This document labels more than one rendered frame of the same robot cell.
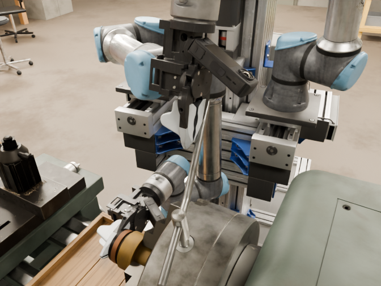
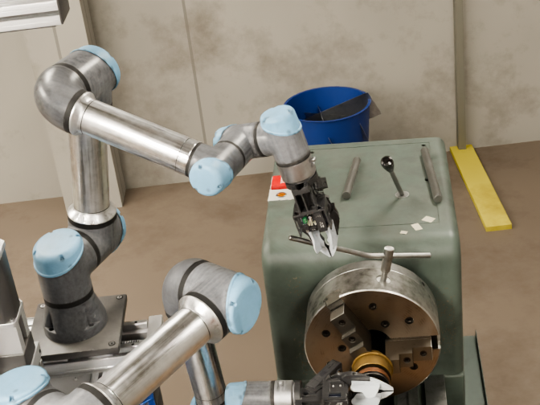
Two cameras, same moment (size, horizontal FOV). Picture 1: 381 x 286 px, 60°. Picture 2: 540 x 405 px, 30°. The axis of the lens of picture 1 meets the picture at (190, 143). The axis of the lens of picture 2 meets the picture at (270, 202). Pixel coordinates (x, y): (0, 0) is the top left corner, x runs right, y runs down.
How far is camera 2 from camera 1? 2.29 m
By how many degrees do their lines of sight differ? 89
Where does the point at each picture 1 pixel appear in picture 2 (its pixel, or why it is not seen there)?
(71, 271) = not seen: outside the picture
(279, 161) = not seen: hidden behind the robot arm
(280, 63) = (83, 276)
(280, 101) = (102, 312)
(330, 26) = (103, 196)
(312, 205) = not seen: hidden behind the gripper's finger
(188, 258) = (392, 276)
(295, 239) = (350, 236)
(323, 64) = (112, 233)
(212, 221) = (355, 275)
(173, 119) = (332, 237)
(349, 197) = (292, 227)
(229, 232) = (359, 265)
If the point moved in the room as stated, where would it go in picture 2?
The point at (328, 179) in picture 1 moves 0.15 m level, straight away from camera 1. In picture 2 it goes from (276, 236) to (217, 239)
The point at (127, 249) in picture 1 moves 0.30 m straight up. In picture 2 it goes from (382, 360) to (373, 244)
